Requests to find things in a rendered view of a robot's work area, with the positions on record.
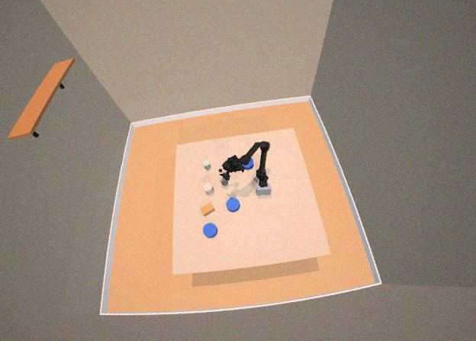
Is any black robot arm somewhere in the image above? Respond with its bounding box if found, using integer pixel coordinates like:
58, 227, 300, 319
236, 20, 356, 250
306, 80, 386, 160
222, 141, 270, 188

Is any pale pink cylinder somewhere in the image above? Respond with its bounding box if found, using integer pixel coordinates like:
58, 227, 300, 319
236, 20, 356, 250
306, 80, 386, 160
203, 183, 214, 195

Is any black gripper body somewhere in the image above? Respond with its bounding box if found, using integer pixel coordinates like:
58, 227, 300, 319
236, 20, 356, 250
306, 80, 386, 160
223, 166, 236, 181

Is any brown rectangular block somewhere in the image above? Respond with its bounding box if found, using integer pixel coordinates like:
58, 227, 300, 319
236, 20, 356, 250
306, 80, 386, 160
200, 202, 214, 216

